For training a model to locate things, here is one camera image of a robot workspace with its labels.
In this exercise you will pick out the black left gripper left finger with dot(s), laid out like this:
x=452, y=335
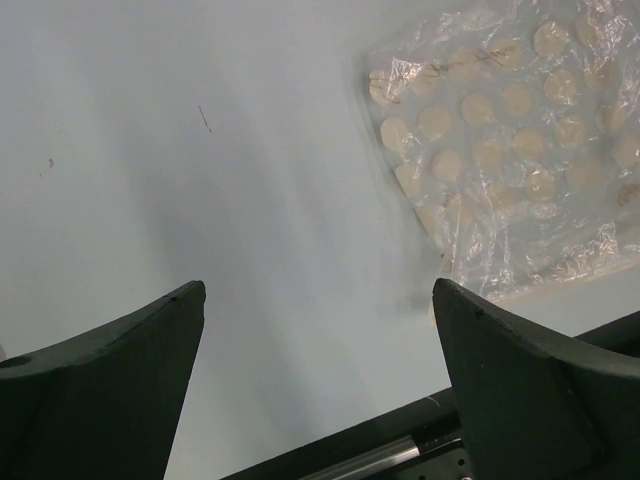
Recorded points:
x=104, y=404

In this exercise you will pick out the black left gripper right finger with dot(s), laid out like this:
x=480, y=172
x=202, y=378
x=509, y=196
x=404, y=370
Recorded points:
x=534, y=403

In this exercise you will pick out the clear polka-dot zip bag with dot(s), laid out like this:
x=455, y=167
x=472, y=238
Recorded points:
x=512, y=129

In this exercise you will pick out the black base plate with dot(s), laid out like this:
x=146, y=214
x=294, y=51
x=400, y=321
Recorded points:
x=422, y=440

